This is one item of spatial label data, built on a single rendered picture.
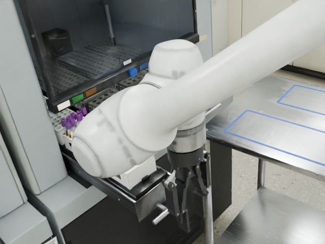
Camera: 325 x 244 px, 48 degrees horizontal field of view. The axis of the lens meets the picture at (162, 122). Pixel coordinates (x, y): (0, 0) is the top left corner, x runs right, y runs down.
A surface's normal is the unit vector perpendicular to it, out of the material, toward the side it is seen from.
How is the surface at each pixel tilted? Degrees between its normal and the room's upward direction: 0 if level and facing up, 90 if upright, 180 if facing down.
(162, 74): 86
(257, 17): 90
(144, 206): 90
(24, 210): 0
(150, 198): 90
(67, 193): 0
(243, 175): 0
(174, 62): 61
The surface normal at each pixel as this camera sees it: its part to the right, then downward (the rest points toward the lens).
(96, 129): -0.18, -0.43
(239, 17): -0.69, 0.44
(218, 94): 0.13, 0.62
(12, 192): 0.72, 0.31
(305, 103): -0.10, -0.84
